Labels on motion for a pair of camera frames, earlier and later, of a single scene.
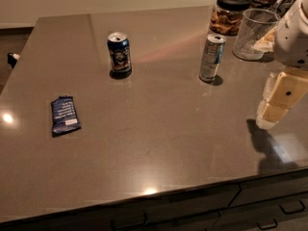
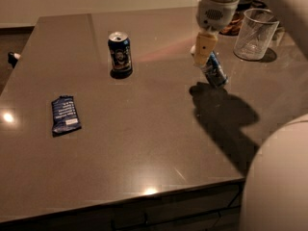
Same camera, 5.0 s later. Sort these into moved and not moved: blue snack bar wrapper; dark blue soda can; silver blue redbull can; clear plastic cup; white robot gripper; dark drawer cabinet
Moved: white robot gripper; silver blue redbull can
Not moved: dark drawer cabinet; clear plastic cup; blue snack bar wrapper; dark blue soda can
